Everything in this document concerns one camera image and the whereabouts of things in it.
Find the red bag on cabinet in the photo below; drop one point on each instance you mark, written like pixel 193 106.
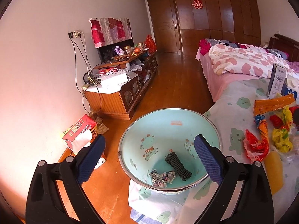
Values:
pixel 150 44

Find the plaid cloth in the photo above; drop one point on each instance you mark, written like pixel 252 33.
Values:
pixel 162 180

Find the white box on cabinet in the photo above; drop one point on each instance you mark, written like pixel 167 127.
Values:
pixel 116 78

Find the red double happiness decal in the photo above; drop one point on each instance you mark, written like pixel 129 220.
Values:
pixel 198 4

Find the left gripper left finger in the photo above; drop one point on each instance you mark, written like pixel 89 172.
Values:
pixel 44 203

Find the pink heart duvet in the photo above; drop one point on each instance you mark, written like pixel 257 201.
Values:
pixel 251 60

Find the television with cloth cover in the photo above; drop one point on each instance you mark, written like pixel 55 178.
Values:
pixel 107 33

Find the wooden bed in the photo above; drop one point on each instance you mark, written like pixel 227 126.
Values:
pixel 279 45

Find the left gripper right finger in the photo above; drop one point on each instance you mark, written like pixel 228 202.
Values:
pixel 254 203

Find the light blue trash bin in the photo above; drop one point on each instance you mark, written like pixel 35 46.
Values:
pixel 149 139

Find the orange muffin wrapper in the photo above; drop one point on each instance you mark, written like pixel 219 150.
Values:
pixel 267 105

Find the wooden tv cabinet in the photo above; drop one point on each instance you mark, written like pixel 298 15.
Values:
pixel 120 102

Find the white milk carton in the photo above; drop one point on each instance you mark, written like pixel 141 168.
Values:
pixel 278 76

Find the yellow sponge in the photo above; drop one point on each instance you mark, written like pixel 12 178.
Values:
pixel 274 171

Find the red snack wrapper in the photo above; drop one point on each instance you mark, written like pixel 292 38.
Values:
pixel 256 150

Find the yellow plastic bag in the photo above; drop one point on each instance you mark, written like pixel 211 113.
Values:
pixel 280 136

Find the wooden wardrobe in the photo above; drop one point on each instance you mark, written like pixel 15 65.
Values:
pixel 233 20

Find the blue Look carton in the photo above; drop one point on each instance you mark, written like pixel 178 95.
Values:
pixel 290 87

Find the red knitted cloth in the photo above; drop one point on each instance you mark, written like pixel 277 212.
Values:
pixel 278 121

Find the red tissue box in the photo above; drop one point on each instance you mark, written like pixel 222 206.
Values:
pixel 83 133

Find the wooden door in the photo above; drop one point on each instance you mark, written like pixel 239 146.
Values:
pixel 165 26

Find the wall power socket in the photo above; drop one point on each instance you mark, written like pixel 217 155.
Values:
pixel 74 34

